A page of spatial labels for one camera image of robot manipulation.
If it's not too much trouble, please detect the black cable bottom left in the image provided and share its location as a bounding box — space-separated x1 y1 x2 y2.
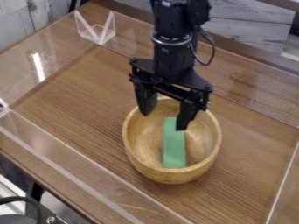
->
0 197 41 224

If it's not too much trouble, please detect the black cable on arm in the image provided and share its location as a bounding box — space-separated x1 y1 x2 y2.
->
189 25 216 67

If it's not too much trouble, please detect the clear acrylic tray wall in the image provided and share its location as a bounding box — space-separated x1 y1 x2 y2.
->
0 99 192 224

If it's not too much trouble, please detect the brown wooden bowl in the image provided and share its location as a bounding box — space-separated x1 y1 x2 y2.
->
122 96 221 185

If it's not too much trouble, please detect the green rectangular block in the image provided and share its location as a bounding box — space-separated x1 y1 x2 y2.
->
162 117 186 169

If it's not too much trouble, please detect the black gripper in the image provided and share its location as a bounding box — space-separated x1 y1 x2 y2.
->
129 37 212 130

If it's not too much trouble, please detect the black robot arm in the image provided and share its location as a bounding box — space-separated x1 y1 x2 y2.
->
129 0 213 130

